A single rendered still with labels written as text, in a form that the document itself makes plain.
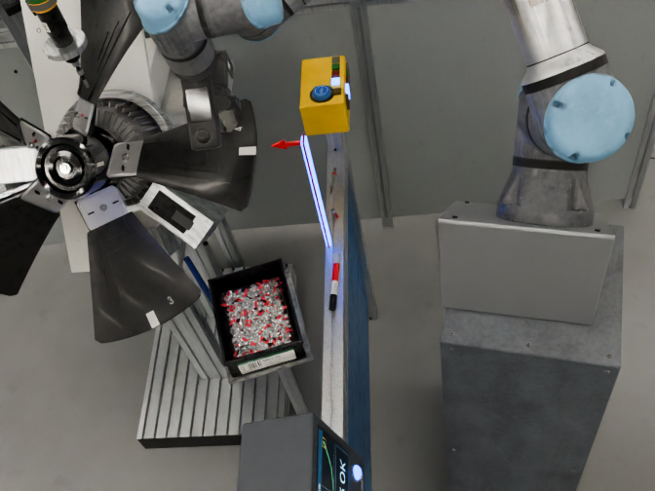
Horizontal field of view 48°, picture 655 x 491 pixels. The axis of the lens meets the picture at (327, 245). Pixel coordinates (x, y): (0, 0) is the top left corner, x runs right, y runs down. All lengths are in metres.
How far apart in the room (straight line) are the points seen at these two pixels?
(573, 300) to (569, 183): 0.21
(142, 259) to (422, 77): 1.07
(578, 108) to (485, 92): 1.28
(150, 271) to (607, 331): 0.87
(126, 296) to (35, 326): 1.42
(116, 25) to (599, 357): 1.03
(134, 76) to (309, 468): 1.01
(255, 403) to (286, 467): 1.37
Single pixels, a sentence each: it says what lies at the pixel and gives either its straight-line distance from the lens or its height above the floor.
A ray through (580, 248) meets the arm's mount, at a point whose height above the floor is 1.22.
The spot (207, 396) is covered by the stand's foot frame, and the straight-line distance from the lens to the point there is 2.43.
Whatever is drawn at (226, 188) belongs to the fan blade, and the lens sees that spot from 1.39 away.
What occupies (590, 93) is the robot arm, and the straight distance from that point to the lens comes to 1.04.
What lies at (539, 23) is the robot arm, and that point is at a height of 1.52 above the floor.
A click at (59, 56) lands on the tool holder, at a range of 1.30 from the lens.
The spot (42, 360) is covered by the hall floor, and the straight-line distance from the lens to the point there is 2.82.
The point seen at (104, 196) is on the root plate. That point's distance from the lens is 1.53.
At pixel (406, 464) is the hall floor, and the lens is 2.30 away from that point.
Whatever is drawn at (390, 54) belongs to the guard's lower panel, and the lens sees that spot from 2.17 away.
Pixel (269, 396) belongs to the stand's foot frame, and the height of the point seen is 0.08.
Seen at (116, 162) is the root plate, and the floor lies 1.18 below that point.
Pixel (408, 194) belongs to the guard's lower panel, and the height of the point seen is 0.17.
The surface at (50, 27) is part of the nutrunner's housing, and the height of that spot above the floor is 1.50.
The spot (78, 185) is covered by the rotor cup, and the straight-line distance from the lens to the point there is 1.47.
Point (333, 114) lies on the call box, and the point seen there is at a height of 1.04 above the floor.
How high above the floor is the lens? 2.16
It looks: 53 degrees down
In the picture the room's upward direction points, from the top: 14 degrees counter-clockwise
